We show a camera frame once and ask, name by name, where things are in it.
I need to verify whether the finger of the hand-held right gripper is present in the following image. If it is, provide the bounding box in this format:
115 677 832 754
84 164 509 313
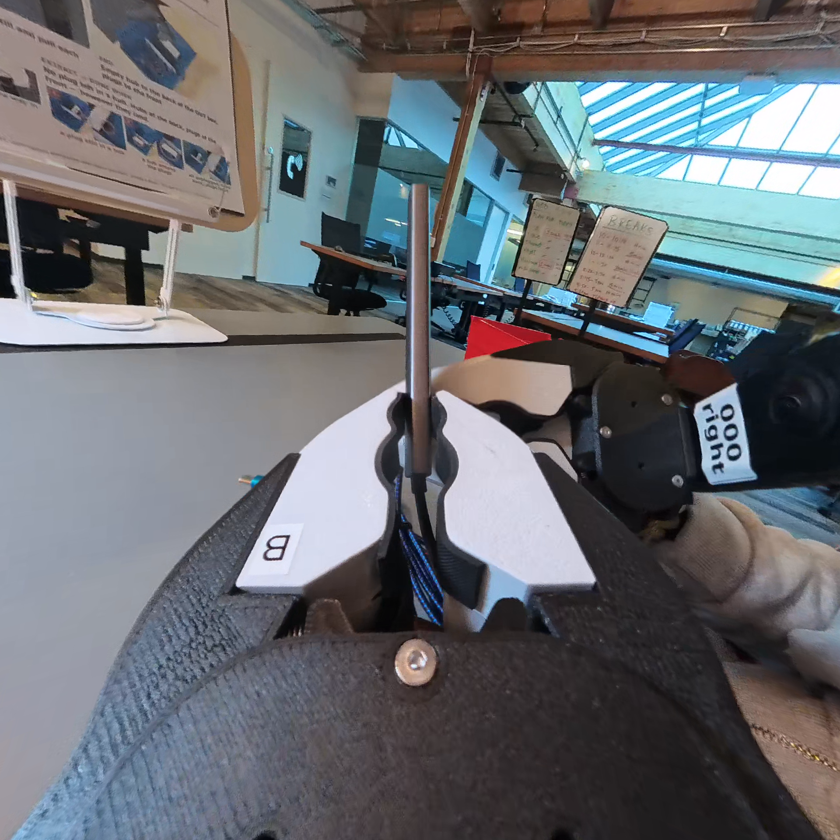
430 358 578 429
529 419 584 484

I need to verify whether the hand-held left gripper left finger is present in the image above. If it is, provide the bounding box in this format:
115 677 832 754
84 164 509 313
235 390 416 621

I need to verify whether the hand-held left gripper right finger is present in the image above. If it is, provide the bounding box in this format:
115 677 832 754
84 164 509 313
430 390 598 611

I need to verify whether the grey usb hub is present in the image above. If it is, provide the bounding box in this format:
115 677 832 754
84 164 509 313
405 184 435 478

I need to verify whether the person's right forearm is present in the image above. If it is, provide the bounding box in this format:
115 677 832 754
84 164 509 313
646 492 840 698

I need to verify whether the person's right hand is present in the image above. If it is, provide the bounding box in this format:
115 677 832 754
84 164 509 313
664 351 737 400

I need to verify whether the red plastic bin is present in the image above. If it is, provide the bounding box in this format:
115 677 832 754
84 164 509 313
465 315 553 362

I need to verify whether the small handwritten whiteboard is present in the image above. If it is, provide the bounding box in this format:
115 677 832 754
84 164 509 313
511 196 583 287

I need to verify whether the large handwritten whiteboard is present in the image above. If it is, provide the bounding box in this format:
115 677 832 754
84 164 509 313
566 205 669 309

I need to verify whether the wooden pillar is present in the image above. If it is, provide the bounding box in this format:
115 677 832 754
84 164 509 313
430 71 492 265

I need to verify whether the black office chair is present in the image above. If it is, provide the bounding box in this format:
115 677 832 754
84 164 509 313
312 212 388 317

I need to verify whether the white poster stand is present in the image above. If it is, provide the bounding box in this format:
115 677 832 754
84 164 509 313
0 178 228 347

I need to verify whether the glass skylight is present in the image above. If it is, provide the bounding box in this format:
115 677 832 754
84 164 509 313
577 80 840 201

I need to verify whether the wooden backing board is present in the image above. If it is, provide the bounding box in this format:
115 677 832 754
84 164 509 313
0 33 259 232

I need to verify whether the black-legged wooden desk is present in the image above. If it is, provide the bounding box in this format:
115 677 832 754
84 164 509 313
0 187 175 308

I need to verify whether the instruction poster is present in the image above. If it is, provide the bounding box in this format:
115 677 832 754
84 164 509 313
0 0 245 217

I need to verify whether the blue braided cable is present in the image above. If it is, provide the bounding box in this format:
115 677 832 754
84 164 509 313
392 474 446 627

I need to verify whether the black wall sign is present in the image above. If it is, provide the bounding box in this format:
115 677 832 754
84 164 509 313
278 117 313 200

